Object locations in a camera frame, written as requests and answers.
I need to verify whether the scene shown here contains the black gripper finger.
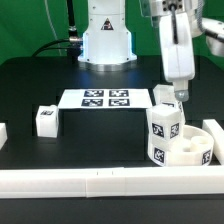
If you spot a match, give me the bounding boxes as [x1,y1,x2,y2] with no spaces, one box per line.
[173,80,189,102]

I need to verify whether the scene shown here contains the white front fence rail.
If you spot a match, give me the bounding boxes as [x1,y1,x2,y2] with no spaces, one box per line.
[0,166,224,199]

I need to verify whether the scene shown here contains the white round stool seat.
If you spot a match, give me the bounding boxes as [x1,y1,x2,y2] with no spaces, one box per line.
[148,125,214,166]

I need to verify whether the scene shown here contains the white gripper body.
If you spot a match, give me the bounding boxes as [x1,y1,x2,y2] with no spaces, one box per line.
[159,13,195,82]

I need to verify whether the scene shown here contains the black base cable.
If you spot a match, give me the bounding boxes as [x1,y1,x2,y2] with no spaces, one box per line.
[31,0,84,58]

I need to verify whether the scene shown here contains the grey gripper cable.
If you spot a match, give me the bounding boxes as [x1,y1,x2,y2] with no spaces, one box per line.
[169,3,179,46]

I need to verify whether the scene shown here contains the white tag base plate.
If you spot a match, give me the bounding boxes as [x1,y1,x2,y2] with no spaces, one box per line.
[58,89,152,109]

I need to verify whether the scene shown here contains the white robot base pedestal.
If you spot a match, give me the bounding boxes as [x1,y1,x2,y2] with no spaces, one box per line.
[78,0,137,65]

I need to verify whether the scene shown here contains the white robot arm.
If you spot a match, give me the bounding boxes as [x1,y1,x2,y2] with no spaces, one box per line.
[139,0,224,102]

